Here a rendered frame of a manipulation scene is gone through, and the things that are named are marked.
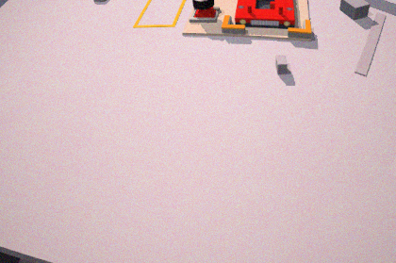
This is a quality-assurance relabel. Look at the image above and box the yellow rectangular outline on table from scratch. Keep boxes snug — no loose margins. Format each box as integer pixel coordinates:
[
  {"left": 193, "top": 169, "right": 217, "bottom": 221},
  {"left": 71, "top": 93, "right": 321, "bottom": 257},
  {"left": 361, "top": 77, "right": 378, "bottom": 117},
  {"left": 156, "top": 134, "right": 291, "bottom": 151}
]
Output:
[{"left": 133, "top": 0, "right": 187, "bottom": 28}]

